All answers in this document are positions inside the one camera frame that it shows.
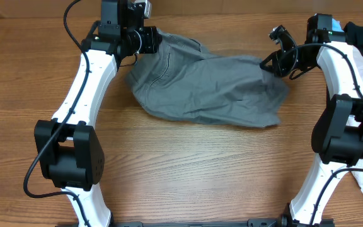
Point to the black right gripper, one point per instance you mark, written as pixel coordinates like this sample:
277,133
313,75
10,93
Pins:
279,69

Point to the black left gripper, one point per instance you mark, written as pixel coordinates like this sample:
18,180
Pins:
151,38

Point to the grey shorts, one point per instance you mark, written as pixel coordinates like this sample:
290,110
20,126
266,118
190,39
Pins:
184,81

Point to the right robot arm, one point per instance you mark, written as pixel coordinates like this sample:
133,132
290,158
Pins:
337,138

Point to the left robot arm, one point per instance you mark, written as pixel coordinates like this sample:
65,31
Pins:
69,152

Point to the light blue cloth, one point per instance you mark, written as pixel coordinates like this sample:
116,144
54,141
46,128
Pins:
336,26

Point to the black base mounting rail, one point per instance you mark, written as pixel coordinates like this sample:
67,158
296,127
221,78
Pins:
194,224

